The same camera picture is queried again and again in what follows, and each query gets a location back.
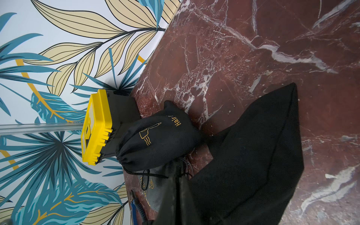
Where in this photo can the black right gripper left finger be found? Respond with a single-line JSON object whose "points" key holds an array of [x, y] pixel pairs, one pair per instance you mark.
{"points": [[167, 214]]}

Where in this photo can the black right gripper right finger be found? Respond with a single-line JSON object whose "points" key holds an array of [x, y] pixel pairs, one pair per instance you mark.
{"points": [[187, 212]]}

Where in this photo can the yellow black toolbox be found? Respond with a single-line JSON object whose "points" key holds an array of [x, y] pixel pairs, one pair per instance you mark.
{"points": [[107, 118]]}

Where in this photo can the grey fabric pouch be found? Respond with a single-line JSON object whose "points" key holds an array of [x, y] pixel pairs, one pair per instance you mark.
{"points": [[156, 188]]}

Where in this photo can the blue handled pliers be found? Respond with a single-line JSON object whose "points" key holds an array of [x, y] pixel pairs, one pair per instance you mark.
{"points": [[137, 207]]}

